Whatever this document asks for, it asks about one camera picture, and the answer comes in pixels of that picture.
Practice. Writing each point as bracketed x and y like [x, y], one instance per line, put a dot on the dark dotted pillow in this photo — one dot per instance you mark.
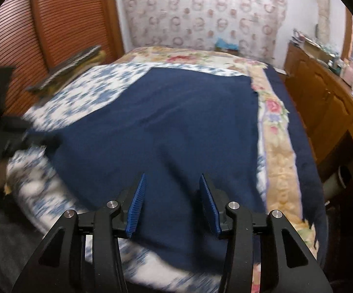
[69, 65]

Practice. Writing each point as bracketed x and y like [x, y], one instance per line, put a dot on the cardboard box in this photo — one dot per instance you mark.
[315, 50]

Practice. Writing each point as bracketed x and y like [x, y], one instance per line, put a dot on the red floral blanket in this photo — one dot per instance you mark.
[278, 164]

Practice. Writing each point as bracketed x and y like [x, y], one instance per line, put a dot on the pink bottle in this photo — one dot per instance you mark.
[348, 70]

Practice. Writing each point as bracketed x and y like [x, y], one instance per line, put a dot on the blue floral white cloth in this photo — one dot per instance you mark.
[97, 85]

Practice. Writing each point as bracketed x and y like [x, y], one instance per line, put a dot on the navy bedsheet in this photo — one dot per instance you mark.
[298, 122]

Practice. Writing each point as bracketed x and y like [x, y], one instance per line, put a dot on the beige lace curtain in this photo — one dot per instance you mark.
[322, 12]

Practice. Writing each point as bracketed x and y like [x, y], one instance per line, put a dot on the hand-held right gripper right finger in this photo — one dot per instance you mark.
[210, 207]

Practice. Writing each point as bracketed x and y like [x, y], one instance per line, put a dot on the blue box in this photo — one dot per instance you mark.
[225, 44]

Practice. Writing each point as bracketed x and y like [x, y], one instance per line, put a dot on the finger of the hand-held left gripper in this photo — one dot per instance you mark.
[36, 140]

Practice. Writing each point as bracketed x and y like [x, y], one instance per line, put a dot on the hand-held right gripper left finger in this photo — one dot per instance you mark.
[136, 207]

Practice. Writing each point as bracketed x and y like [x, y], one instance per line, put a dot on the brown slatted wooden wardrobe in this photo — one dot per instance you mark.
[57, 15]

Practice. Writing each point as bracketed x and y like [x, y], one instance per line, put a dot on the wooden cabinet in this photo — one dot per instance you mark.
[319, 97]

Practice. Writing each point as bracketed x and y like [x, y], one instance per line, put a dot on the navy printed t-shirt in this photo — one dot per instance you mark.
[164, 122]

